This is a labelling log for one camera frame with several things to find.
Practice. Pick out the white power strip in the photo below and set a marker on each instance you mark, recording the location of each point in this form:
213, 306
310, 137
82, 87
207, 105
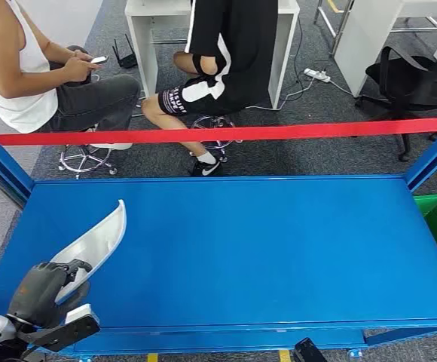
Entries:
316, 75

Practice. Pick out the white desk with metal frame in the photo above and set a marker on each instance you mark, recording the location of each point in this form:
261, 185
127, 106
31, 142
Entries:
365, 30

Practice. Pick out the person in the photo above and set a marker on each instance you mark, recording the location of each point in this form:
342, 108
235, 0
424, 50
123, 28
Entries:
237, 50
8, 90

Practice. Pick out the white curved plastic part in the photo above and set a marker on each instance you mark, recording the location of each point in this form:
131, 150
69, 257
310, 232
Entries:
94, 245

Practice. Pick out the smartphone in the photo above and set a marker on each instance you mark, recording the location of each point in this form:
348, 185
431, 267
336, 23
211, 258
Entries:
99, 59

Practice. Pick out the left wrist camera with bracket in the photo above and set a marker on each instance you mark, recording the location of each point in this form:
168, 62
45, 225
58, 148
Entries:
67, 330

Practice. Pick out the blue metal shelf rack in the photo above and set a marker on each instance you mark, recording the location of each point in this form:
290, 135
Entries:
241, 250

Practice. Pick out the red barrier belt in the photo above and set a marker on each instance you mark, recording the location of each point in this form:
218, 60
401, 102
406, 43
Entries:
241, 132

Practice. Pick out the black router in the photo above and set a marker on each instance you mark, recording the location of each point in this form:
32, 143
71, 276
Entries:
127, 61

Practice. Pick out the chrome stool base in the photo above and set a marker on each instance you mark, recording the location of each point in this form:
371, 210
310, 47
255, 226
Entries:
84, 159
213, 121

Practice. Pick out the yellow floor tape square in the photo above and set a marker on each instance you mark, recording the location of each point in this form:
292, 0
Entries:
284, 357

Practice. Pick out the black office chair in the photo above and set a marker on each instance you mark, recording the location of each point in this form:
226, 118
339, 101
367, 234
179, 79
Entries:
422, 80

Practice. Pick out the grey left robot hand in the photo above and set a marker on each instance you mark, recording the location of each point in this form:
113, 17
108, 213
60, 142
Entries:
34, 295

